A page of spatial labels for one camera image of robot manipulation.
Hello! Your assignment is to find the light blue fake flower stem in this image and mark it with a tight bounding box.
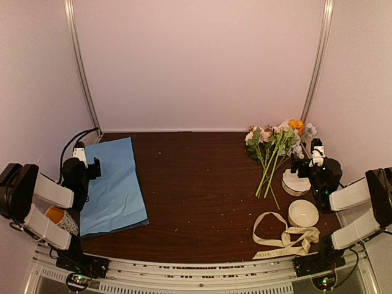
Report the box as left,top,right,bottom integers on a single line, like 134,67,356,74
288,119,318,159

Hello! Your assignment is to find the orange fake flower stem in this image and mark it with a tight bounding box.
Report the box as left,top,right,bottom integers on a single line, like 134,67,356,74
274,119,304,167

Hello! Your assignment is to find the blue wrapping paper sheet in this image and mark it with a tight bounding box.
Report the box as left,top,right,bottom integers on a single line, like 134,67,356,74
80,137,149,238

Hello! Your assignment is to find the cream rose fake flower stem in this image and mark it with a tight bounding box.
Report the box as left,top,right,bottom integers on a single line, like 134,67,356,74
244,126,281,210

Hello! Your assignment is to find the pink fake flower stem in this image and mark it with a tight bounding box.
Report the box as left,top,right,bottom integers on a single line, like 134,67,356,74
253,126,280,198

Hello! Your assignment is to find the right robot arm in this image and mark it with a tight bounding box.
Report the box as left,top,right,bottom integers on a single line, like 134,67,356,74
291,155,391,271

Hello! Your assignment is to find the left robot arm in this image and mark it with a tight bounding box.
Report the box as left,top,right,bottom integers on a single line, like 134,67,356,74
1,157,101,272

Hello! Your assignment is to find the scalloped white bowl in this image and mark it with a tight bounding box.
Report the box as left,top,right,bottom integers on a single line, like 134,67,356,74
281,168,311,197

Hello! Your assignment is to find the round white bowl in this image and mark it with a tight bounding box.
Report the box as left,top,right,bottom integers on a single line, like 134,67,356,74
288,199,319,227

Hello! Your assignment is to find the patterned cup orange inside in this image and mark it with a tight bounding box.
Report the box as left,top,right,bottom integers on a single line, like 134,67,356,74
45,206,79,236

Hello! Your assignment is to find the beige printed ribbon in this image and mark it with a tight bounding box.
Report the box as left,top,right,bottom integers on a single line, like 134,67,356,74
252,211,320,260

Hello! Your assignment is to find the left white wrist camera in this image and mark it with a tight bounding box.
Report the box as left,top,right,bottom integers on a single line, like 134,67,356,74
72,141,88,168

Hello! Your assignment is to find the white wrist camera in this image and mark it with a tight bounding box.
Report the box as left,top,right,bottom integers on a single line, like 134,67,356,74
309,138,325,167
72,141,88,168

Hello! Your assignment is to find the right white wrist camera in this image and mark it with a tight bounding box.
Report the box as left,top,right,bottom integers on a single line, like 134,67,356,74
309,138,325,167

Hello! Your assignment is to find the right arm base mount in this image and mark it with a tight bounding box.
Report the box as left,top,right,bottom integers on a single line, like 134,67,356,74
293,254,345,277

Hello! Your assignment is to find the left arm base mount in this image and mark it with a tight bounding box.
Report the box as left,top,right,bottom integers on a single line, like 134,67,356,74
56,255,110,279

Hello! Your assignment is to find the front aluminium rail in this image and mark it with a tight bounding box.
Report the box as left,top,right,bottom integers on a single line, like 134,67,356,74
30,241,377,294

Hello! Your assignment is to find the right aluminium frame post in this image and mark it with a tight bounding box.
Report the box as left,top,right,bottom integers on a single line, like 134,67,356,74
301,0,334,122

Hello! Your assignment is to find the aluminium frame post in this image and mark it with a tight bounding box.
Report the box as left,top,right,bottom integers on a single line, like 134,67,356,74
301,0,334,122
64,0,103,137

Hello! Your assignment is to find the left aluminium frame post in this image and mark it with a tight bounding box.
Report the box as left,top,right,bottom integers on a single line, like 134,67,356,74
64,0,103,137

